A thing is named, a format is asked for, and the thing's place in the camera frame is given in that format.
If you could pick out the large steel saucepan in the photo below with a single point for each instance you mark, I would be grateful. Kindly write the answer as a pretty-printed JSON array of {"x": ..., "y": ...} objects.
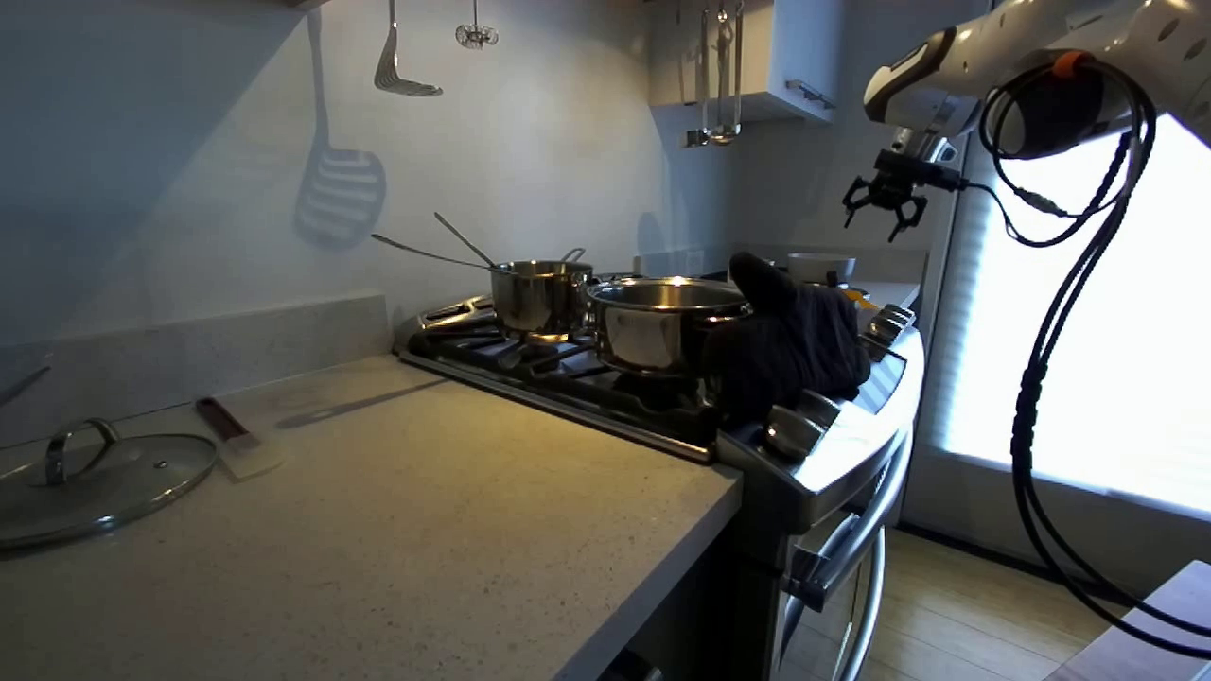
[{"x": 660, "y": 328}]

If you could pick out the white scraper with handle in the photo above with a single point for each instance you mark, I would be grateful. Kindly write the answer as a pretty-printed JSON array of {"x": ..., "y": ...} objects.
[{"x": 240, "y": 453}]

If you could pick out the hanging metal ladle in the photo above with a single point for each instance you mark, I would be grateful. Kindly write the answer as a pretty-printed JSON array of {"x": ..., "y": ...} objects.
[{"x": 722, "y": 47}]

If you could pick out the small steel saucepan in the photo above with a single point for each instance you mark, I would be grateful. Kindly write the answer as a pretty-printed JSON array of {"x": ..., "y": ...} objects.
[{"x": 533, "y": 298}]

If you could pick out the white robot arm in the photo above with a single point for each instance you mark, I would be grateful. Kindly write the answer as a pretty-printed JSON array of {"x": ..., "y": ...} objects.
[{"x": 1031, "y": 77}]

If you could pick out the black oven mitt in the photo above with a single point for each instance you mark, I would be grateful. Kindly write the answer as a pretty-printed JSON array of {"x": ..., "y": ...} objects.
[{"x": 796, "y": 338}]

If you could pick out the glass pot lid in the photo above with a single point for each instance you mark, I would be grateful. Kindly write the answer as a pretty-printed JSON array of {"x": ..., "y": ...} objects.
[{"x": 93, "y": 482}]

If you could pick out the stainless steel stove range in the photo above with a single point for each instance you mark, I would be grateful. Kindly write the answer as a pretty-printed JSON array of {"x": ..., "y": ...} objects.
[{"x": 796, "y": 578}]

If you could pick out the hanging metal spatula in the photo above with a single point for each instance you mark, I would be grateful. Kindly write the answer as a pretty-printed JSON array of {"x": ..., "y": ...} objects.
[{"x": 389, "y": 73}]

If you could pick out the white upper cabinet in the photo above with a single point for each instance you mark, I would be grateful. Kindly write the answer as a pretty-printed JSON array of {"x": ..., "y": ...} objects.
[{"x": 788, "y": 63}]

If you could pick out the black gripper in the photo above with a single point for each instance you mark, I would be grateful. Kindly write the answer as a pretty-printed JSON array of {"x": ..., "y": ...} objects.
[{"x": 897, "y": 188}]

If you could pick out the grey mixing bowl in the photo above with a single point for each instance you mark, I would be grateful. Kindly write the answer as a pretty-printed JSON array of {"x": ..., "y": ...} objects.
[{"x": 818, "y": 266}]

